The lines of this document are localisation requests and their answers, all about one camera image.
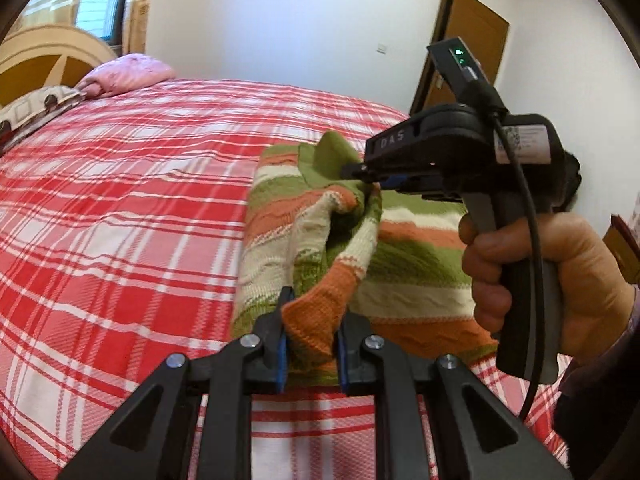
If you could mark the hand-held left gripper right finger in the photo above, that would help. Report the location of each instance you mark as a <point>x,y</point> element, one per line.
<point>344,365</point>

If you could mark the window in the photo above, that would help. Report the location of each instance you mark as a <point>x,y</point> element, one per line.
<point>100,5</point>

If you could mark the pink pillow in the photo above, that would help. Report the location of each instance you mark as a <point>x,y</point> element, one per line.
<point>130,72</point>

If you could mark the person's right forearm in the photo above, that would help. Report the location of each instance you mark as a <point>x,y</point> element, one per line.
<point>600,400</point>

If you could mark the brown wooden door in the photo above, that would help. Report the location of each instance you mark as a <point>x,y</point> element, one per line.
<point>480,25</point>

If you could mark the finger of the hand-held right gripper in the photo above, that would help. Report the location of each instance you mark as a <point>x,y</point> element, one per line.
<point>380,177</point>

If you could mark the brown patterned pillow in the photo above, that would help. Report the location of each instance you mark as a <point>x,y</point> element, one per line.
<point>30,110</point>

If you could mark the bed with red plaid sheet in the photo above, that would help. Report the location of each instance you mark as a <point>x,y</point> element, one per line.
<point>125,210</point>

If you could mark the cream wooden headboard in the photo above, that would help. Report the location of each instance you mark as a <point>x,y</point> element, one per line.
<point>30,60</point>

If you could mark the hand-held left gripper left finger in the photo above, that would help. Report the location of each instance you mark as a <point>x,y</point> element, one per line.
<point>281,365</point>

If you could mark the person's right hand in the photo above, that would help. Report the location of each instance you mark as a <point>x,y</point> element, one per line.
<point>590,280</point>

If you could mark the green striped knit sweater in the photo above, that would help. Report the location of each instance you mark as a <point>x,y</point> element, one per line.
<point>425,285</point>

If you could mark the brown wooden dresser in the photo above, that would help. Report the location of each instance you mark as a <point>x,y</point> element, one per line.
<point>622,255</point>

